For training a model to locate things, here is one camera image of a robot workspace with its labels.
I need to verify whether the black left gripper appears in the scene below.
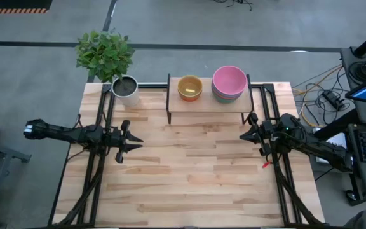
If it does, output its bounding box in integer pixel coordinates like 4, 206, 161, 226
106, 120, 144, 164

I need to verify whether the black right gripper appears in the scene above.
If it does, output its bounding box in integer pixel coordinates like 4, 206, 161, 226
239, 111, 278, 158

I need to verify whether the large coral red bowl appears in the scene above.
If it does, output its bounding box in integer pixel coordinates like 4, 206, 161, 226
212, 87, 246, 101

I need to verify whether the large pink bowl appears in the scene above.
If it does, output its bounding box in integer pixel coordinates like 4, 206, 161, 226
211, 65, 248, 96

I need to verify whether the small orange plastic bowl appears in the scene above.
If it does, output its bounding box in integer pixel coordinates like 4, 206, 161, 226
177, 74, 204, 103

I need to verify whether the small yellow plastic bowl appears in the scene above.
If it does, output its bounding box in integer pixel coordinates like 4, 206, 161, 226
179, 76, 202, 99

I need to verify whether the wooden shelf with black legs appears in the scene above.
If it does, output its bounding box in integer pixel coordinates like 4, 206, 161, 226
166, 73, 256, 125

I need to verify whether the white plant pot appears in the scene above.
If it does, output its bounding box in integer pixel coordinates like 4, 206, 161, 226
111, 74, 140, 108

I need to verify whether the white paper sheet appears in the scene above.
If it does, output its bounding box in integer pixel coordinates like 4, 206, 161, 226
315, 131, 349, 165

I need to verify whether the black power strip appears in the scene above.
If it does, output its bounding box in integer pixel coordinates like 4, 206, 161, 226
322, 90, 346, 111

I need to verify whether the green leafy plant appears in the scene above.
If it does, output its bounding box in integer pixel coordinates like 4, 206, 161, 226
75, 28, 136, 84

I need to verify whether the black caster wheel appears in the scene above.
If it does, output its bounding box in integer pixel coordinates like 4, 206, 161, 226
344, 188, 359, 203

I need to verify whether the yellow black hazard strip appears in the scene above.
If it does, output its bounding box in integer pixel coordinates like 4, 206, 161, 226
0, 0, 53, 15

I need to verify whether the yellow floor cable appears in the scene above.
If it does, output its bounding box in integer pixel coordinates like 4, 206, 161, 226
292, 63, 344, 128

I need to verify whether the black floor cable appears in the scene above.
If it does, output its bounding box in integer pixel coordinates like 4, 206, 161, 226
294, 65, 351, 127

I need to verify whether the coiled black cable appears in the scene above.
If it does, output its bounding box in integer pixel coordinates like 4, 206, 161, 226
348, 59, 366, 85

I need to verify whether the black cable bundle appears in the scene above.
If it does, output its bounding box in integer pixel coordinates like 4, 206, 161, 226
213, 0, 254, 12

